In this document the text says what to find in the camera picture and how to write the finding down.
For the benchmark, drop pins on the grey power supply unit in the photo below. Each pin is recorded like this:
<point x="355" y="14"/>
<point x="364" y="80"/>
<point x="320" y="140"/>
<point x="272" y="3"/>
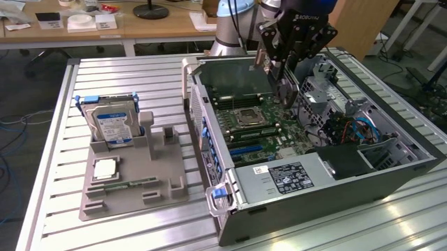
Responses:
<point x="257" y="188"/>

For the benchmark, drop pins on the small black object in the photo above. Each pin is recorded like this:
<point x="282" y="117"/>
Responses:
<point x="90" y="8"/>

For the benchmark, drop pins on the black round lamp base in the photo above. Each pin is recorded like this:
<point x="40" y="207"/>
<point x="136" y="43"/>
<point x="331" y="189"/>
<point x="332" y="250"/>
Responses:
<point x="150" y="11"/>

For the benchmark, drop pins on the graphics card with metal bracket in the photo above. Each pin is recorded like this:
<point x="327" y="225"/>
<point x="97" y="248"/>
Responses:
<point x="288" y="94"/>

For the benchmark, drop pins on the wooden cabinet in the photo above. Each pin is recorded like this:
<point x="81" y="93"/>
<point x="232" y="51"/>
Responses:
<point x="363" y="26"/>

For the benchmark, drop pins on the hard disk in blue caddy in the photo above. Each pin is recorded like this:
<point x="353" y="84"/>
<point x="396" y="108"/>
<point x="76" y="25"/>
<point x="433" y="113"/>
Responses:
<point x="110" y="125"/>

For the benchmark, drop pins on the small white box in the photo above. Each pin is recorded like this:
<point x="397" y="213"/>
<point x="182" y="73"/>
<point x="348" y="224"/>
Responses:
<point x="105" y="22"/>

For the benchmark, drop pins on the grey metal drive cage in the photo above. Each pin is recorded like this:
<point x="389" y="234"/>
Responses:
<point x="320" y="96"/>

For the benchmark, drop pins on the white box with black lid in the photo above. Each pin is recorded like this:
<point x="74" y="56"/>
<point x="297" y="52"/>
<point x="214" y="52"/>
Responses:
<point x="50" y="24"/>

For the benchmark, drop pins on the green RAM stick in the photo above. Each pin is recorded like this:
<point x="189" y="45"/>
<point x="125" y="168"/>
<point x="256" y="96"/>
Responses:
<point x="124" y="183"/>

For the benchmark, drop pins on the clear plastic bag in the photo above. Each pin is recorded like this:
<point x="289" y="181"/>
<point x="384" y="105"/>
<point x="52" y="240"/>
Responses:
<point x="12" y="13"/>

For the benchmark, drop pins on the red package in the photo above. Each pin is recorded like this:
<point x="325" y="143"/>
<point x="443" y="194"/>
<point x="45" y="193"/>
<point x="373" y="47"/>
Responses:
<point x="109" y="8"/>

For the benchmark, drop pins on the light wooden desk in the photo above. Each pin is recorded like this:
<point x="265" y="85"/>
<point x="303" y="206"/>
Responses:
<point x="156" y="26"/>

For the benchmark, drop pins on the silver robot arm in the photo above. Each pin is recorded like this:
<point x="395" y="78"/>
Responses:
<point x="226" y="31"/>

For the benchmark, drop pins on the silver chipset heatsink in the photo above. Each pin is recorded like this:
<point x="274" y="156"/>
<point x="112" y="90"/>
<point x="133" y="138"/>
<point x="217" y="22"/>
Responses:
<point x="286" y="153"/>

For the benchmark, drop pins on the grey plastic parts rack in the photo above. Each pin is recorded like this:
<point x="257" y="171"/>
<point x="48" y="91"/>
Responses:
<point x="138" y="167"/>

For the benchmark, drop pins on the black office chair base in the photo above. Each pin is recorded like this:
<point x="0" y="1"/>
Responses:
<point x="45" y="56"/>

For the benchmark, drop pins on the black RAM slot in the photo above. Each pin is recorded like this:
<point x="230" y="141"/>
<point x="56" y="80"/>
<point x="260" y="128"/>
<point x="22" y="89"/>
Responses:
<point x="254" y="134"/>

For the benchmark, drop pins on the silver CPU chip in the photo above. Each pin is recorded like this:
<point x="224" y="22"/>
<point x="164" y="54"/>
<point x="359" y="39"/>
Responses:
<point x="104" y="169"/>

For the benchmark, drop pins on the white card with red print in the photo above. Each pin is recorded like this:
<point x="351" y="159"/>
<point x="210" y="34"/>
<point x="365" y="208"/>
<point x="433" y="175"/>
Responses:
<point x="17" y="27"/>

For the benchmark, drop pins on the black floor stand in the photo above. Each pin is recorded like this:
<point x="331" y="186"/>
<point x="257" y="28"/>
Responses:
<point x="429" y="83"/>

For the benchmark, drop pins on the black plastic air shroud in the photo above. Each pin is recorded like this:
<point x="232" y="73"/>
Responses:
<point x="343" y="162"/>

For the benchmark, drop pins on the blue case latch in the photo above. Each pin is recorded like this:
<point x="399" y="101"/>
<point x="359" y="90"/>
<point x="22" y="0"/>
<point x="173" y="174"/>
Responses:
<point x="218" y="194"/>

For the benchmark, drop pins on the brown cardboard box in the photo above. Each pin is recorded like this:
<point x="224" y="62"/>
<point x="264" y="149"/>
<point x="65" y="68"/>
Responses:
<point x="209" y="8"/>

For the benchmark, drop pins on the dark grey PC case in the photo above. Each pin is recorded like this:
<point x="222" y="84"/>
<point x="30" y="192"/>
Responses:
<point x="313" y="209"/>

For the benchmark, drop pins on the grey metal disk bay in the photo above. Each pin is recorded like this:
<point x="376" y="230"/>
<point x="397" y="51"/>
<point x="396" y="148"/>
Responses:
<point x="384" y="157"/>

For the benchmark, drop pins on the green motherboard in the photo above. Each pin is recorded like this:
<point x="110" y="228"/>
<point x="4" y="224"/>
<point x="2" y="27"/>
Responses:
<point x="285" y="130"/>

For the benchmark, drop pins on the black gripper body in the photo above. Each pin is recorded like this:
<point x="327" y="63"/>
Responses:
<point x="307" y="10"/>

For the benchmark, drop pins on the blue expansion slot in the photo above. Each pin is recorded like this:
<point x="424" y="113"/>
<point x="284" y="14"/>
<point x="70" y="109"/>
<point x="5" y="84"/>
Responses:
<point x="244" y="150"/>

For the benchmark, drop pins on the white paper stack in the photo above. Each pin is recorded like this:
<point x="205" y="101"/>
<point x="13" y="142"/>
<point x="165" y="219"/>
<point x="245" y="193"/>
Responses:
<point x="200" y="22"/>

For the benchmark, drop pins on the CPU socket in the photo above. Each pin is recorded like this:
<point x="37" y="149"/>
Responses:
<point x="249" y="117"/>

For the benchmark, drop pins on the black rear label sticker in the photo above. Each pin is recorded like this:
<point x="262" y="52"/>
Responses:
<point x="206" y="167"/>

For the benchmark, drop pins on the white desk frame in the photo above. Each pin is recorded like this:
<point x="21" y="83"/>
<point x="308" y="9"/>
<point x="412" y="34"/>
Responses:
<point x="436" y="60"/>

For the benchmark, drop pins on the white tape roll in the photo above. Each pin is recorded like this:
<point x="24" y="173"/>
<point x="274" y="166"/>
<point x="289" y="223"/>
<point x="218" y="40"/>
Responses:
<point x="65" y="2"/>

